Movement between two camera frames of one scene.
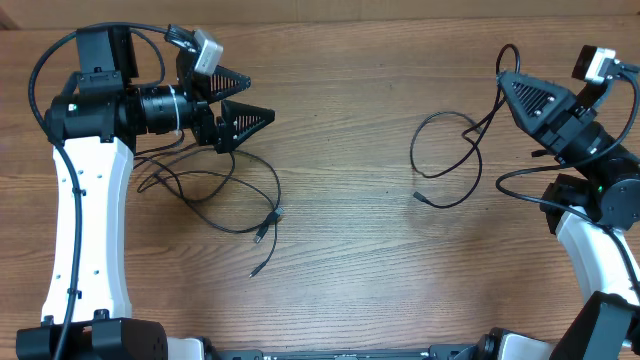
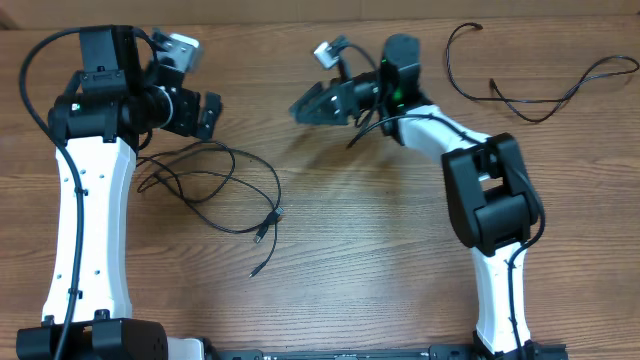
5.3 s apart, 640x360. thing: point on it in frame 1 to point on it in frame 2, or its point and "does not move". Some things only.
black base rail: x=435 y=352 does not move
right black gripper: x=547 y=103 to x=340 y=101
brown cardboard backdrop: x=42 y=12 does not move
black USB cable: x=493 y=114 to x=489 y=99
